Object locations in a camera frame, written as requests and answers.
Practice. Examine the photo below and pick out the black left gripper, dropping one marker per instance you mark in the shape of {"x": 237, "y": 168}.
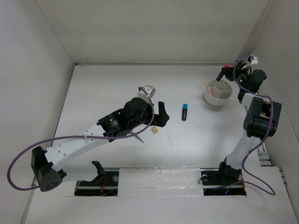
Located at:
{"x": 160, "y": 119}

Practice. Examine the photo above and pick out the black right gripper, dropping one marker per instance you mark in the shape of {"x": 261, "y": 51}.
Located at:
{"x": 229, "y": 73}

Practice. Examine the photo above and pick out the pink cap black highlighter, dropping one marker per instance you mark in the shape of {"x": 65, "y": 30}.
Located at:
{"x": 223, "y": 72}

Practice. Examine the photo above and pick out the red pink pen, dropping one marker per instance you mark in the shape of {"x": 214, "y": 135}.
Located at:
{"x": 207, "y": 87}

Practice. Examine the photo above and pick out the blue cap black highlighter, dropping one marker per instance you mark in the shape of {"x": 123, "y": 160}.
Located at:
{"x": 184, "y": 112}

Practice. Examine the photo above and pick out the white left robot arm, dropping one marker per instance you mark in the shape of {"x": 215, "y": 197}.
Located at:
{"x": 50, "y": 165}

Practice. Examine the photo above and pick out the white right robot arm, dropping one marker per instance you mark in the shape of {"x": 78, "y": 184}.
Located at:
{"x": 261, "y": 120}

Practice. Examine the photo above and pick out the yellow eraser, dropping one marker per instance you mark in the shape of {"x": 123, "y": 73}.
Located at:
{"x": 154, "y": 129}

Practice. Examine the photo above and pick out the white round divided container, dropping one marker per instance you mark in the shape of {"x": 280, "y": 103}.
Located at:
{"x": 221, "y": 93}

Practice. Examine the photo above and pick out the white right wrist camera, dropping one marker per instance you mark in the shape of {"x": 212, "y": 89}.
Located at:
{"x": 249, "y": 60}

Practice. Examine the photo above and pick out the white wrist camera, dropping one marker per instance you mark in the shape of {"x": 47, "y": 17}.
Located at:
{"x": 249, "y": 60}
{"x": 146, "y": 92}

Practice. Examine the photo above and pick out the black handled scissors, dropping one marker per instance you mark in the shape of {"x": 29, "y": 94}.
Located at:
{"x": 136, "y": 136}

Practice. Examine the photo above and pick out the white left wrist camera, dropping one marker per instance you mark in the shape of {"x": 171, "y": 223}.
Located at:
{"x": 146, "y": 92}

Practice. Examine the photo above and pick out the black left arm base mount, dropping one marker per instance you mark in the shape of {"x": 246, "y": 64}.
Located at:
{"x": 104, "y": 184}

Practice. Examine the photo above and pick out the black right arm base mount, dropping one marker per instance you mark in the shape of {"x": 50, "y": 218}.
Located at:
{"x": 222, "y": 184}

